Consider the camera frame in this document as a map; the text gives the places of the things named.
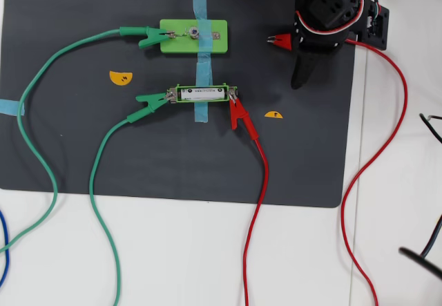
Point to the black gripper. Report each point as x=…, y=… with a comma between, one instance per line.
x=305, y=65

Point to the red alligator clip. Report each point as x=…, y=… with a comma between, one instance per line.
x=238, y=114
x=285, y=40

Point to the white AA battery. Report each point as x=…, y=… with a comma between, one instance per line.
x=217, y=93

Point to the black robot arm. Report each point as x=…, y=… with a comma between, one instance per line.
x=331, y=2

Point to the green bulb holder board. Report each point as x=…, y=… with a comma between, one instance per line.
x=179, y=45

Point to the green battery holder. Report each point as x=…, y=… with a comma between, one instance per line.
x=178, y=93

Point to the green alligator clip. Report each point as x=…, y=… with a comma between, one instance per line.
x=152, y=100
x=152, y=36

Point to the orange sticker with dot marks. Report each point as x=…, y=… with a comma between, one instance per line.
x=273, y=115

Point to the small clear light bulb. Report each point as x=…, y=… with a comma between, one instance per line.
x=194, y=31

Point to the long blue masking tape strip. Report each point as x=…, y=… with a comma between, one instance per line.
x=199, y=2

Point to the dark grey work mat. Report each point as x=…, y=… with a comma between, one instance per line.
x=172, y=164

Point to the orange sticker with zigzag mark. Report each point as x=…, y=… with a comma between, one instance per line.
x=119, y=79

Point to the short blue masking tape piece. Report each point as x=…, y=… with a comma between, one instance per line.
x=10, y=107

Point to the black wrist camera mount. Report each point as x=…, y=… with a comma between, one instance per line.
x=381, y=40

